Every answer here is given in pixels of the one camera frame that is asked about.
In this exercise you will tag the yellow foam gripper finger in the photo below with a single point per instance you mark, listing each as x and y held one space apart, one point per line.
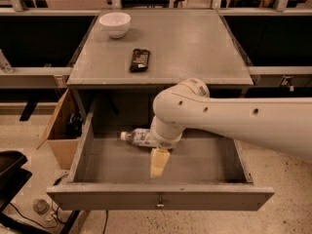
159 160

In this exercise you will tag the clear plastic water bottle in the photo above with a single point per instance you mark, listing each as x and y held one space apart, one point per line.
139 137

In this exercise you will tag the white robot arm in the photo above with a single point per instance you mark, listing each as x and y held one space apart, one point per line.
282 124

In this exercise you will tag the brass drawer knob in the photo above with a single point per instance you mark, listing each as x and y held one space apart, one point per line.
160 205

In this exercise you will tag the open grey top drawer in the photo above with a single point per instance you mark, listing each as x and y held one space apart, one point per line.
205 172

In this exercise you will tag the grey cabinet with top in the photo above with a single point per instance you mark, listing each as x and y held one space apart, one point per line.
182 44

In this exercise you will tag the dark snack bar wrapper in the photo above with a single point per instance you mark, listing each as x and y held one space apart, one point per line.
140 59

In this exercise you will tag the brown cardboard box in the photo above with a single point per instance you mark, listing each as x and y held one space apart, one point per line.
63 130

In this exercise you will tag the small clear jar on floor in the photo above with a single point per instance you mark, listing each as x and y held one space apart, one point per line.
40 206

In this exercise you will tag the white ceramic bowl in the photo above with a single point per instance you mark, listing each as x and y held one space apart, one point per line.
115 24

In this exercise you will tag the black office chair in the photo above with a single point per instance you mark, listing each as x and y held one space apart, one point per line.
12 176

